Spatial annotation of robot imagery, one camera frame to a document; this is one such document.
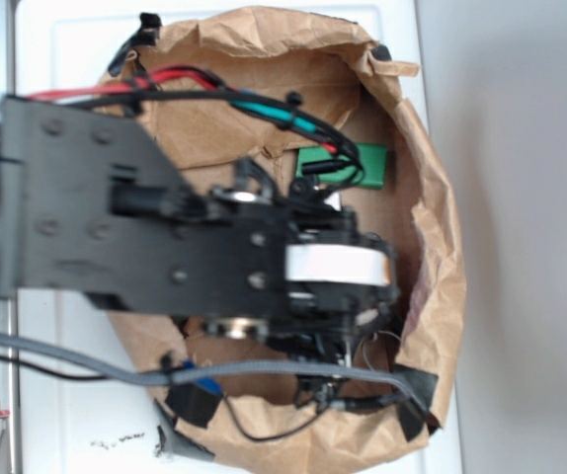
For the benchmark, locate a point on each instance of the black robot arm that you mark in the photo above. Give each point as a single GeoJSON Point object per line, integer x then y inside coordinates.
{"type": "Point", "coordinates": [90, 203]}

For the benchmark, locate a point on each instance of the green rectangular block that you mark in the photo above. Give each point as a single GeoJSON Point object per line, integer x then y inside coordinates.
{"type": "Point", "coordinates": [372, 156]}

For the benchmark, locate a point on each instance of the crumpled brown paper bag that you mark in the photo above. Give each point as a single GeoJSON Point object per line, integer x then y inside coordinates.
{"type": "Point", "coordinates": [331, 63]}

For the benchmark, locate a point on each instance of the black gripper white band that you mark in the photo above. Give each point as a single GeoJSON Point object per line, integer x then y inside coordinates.
{"type": "Point", "coordinates": [340, 284]}

